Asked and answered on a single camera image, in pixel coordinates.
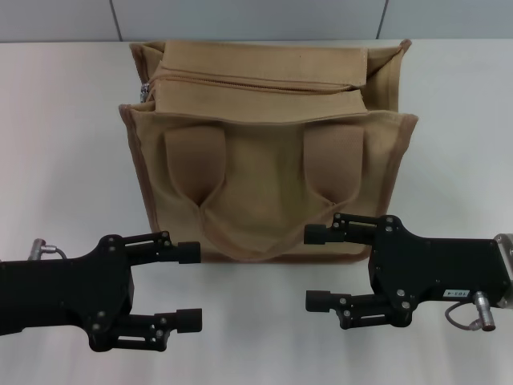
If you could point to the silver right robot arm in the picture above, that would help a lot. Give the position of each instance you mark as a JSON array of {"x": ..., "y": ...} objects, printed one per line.
[{"x": 506, "y": 268}]

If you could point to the silver metal zipper pull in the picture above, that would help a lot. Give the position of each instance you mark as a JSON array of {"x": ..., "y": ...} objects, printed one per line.
[{"x": 143, "y": 91}]

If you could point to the khaki canvas food bag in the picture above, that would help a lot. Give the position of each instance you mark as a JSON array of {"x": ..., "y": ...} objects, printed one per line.
[{"x": 260, "y": 168}]

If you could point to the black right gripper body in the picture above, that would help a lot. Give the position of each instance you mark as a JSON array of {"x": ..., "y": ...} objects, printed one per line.
[{"x": 433, "y": 268}]

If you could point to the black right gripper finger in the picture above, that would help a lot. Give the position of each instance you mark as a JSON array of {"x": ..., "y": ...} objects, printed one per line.
[
  {"x": 320, "y": 301},
  {"x": 316, "y": 234}
]

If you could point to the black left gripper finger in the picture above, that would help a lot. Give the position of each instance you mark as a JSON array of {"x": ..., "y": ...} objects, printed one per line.
[
  {"x": 188, "y": 320},
  {"x": 188, "y": 252}
]

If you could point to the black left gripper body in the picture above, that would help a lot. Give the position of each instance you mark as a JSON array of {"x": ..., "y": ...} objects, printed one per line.
[{"x": 60, "y": 288}]

